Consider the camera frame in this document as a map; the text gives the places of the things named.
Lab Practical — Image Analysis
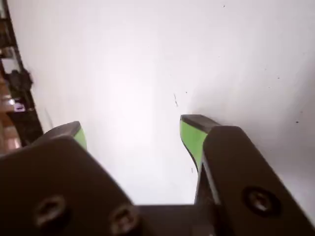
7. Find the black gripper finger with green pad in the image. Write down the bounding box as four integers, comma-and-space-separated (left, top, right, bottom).
0, 121, 146, 236
180, 114, 315, 236

